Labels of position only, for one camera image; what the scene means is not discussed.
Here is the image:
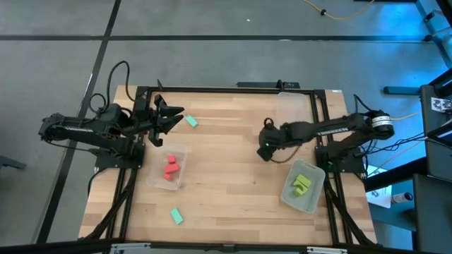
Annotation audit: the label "metal stand legs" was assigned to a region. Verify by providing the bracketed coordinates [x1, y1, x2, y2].
[415, 0, 452, 70]

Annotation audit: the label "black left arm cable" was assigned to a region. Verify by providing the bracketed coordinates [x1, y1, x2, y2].
[87, 59, 138, 117]

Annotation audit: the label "pale grey plastic bin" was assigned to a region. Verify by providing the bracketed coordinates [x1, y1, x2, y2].
[280, 158, 326, 214]

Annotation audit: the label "black cable bundle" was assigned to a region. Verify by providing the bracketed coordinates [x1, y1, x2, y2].
[359, 132, 430, 159]

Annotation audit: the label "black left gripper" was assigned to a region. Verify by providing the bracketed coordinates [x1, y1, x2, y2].
[132, 93, 186, 148]

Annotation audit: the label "black floor stand foot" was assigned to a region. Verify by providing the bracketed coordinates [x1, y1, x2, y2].
[0, 155, 28, 171]

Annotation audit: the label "dark bottle white label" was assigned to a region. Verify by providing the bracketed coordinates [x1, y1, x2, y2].
[390, 191, 414, 205]

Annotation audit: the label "clear plastic bin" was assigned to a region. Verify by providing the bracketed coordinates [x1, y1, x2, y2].
[146, 143, 189, 192]
[276, 91, 312, 131]

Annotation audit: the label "black aluminium table frame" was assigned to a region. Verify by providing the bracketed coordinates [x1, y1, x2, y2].
[83, 85, 377, 248]

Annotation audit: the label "yellow floor cable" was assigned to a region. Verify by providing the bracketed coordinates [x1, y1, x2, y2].
[302, 0, 376, 21]

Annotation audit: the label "silver beam bracket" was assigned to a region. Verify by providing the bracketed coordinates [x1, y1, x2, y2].
[109, 242, 152, 254]
[306, 246, 349, 254]

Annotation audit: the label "black bar bracket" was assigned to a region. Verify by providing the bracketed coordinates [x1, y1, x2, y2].
[235, 79, 302, 90]

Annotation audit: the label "black white marker tag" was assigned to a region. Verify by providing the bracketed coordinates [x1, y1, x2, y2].
[430, 97, 452, 114]

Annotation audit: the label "dark cabinet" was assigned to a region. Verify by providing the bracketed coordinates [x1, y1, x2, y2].
[411, 172, 452, 254]

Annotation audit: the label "white paper sheet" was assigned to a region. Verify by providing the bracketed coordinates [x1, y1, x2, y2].
[365, 185, 393, 210]

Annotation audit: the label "long lime green block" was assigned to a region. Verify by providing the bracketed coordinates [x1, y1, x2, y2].
[295, 174, 313, 189]

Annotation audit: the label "black gantry beam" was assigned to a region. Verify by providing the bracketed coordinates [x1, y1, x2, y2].
[0, 238, 452, 254]

